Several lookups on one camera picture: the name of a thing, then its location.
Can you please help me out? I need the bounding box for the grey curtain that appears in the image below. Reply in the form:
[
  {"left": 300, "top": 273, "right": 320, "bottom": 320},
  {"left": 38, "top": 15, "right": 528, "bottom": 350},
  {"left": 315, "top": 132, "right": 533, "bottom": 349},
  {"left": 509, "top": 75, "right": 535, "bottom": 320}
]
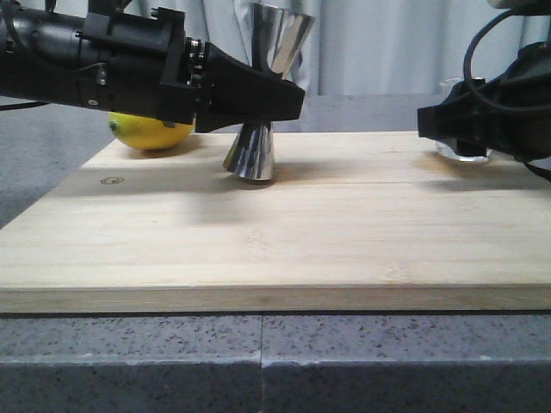
[{"left": 16, "top": 0, "right": 551, "bottom": 98}]

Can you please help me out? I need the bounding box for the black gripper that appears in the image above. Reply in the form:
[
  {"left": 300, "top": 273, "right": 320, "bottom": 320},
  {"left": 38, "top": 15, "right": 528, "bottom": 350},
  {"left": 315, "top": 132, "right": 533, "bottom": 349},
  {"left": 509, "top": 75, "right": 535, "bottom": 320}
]
[
  {"left": 75, "top": 5, "right": 306, "bottom": 133},
  {"left": 417, "top": 41, "right": 550, "bottom": 160}
]

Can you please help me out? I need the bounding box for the yellow lemon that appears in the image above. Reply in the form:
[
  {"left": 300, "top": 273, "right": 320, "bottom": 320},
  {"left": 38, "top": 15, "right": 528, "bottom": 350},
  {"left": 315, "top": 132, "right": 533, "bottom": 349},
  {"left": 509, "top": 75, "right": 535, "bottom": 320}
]
[{"left": 108, "top": 112, "right": 195, "bottom": 151}]

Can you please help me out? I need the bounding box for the steel double jigger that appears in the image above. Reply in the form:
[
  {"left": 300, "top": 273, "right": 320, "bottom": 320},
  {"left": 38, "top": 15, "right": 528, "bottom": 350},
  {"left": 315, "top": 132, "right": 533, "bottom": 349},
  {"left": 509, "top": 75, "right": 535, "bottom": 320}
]
[{"left": 223, "top": 3, "right": 315, "bottom": 184}]

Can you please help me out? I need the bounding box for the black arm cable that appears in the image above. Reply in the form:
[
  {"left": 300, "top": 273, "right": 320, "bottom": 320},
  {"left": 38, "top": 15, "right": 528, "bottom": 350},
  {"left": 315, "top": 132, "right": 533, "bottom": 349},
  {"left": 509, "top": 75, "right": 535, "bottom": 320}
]
[{"left": 462, "top": 6, "right": 551, "bottom": 182}]

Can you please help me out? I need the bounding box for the light wooden cutting board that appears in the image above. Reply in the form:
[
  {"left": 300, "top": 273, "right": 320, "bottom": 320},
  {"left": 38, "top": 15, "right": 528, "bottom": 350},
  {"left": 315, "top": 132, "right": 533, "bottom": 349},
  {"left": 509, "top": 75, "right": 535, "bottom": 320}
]
[{"left": 1, "top": 132, "right": 550, "bottom": 313}]

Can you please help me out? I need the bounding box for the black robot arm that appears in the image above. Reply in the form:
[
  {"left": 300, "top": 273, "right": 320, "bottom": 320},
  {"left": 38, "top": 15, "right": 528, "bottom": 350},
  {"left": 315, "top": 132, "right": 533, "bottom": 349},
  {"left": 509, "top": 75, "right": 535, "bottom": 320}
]
[{"left": 1, "top": 1, "right": 305, "bottom": 133}]

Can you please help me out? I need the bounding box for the clear glass beaker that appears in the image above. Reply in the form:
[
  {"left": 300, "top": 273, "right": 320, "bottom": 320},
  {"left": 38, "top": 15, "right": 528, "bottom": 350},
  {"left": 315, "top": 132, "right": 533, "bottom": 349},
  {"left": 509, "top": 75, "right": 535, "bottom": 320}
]
[{"left": 436, "top": 77, "right": 492, "bottom": 164}]

